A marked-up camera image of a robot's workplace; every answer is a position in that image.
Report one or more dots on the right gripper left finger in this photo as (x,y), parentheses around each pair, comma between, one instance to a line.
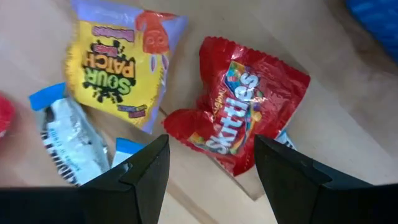
(93,205)

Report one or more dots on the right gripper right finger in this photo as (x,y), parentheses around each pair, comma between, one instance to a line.
(326,205)

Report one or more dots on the white blue Hershey's bar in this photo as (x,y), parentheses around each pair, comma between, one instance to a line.
(124,147)
(284,140)
(71,140)

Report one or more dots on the red Skittles packet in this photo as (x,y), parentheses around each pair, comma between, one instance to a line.
(239,102)
(4,115)

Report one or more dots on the yellow Sour Patch packet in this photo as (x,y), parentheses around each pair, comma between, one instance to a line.
(124,62)

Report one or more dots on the blue plastic basket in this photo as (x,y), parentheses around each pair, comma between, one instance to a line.
(379,25)

